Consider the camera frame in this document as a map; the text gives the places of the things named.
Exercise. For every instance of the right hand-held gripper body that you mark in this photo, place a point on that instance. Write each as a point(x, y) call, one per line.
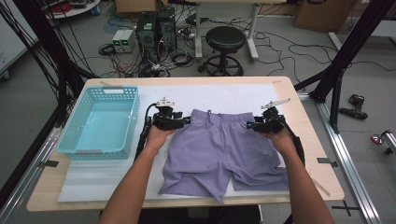
point(271, 124)

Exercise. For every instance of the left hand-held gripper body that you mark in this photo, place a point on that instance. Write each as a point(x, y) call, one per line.
point(166, 123)

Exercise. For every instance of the purple shorts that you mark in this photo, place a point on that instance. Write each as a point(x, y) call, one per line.
point(214, 155)

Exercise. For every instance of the light blue plastic basket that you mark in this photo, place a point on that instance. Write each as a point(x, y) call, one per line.
point(99, 130)

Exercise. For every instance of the person's left hand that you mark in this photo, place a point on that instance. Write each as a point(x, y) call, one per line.
point(158, 138)

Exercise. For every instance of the person's right hand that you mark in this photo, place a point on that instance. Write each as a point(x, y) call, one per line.
point(280, 141)

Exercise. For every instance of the grey tape piece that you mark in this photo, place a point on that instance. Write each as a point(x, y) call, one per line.
point(327, 161)
point(48, 164)

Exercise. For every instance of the white desk with legs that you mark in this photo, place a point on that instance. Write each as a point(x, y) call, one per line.
point(199, 37)

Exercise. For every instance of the thin wooden strip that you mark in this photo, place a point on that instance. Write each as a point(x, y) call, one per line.
point(322, 188)

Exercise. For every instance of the black round stool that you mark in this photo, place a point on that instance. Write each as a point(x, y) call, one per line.
point(225, 39)

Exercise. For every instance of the white foam mat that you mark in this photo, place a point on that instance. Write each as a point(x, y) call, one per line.
point(102, 183)

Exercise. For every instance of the grey bench power supply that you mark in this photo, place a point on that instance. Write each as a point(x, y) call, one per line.
point(129, 40)
point(117, 42)

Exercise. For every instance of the black computer tower green label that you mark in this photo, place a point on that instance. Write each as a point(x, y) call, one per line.
point(146, 31)

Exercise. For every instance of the metal stand foot with wheel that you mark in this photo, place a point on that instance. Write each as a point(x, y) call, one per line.
point(377, 139)

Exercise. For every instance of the black tape cross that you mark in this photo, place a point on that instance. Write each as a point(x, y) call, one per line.
point(345, 208)

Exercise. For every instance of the small cardboard box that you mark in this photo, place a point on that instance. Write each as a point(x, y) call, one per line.
point(137, 6)

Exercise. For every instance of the large cardboard box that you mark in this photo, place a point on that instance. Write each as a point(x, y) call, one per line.
point(323, 15)

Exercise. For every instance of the white round table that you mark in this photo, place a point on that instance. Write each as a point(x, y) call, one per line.
point(77, 11)

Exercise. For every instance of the white board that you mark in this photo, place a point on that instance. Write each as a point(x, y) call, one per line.
point(12, 46)

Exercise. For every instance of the aluminium floor rail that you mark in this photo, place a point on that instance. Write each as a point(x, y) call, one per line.
point(351, 174)
point(18, 193)

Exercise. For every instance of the black metal frame post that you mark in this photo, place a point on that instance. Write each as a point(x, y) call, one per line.
point(46, 31)
point(358, 37)

